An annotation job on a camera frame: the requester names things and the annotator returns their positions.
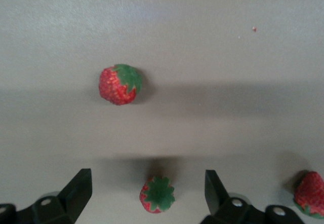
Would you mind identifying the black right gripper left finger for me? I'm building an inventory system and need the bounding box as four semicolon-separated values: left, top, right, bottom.
0;168;93;224

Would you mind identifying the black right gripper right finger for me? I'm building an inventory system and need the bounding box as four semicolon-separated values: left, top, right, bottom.
201;169;306;224

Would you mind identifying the red strawberry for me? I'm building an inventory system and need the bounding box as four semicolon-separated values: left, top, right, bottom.
293;170;324;219
139;175;176;214
98;63;143;106

